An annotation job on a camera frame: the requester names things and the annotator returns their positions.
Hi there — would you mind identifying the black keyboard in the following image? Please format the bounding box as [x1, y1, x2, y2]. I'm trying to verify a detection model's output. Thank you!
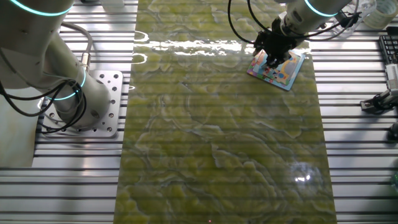
[378, 34, 398, 65]

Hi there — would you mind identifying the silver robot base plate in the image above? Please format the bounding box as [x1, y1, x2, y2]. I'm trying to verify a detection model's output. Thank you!
[40, 70, 124, 139]

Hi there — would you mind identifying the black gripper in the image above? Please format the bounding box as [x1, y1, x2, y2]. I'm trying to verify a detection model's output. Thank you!
[252, 18, 301, 70]

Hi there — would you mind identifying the green marble pattern mat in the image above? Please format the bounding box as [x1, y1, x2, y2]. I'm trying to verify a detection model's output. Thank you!
[113, 0, 338, 224]

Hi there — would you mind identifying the grey hose with metal connector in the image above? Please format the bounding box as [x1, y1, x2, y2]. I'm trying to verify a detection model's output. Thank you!
[60, 21, 94, 73]

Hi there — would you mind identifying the clear plastic cup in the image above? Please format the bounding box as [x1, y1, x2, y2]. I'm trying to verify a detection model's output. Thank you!
[338, 0, 377, 39]

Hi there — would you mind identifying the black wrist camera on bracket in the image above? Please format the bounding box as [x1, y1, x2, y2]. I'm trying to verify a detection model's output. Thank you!
[337, 9, 363, 29]

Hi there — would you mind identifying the grey camera box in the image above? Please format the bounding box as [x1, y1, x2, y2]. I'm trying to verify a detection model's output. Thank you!
[384, 63, 398, 91]

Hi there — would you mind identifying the bus picture puzzle board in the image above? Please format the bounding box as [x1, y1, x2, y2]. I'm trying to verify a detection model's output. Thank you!
[246, 49, 306, 92]

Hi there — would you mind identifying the black cable bundle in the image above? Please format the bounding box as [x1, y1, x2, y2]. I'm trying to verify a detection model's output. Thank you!
[0, 74, 88, 135]

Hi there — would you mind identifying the colourful jigsaw puzzle piece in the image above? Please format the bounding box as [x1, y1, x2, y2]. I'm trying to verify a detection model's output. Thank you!
[252, 50, 275, 77]

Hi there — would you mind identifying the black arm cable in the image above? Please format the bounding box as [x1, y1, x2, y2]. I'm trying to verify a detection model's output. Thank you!
[227, 0, 257, 45]
[247, 0, 363, 42]

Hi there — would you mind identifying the black round knob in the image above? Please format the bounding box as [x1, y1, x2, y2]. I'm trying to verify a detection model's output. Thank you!
[387, 122, 398, 141]

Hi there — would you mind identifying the translucent tape roll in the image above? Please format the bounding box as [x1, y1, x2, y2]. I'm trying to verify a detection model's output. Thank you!
[363, 0, 398, 30]

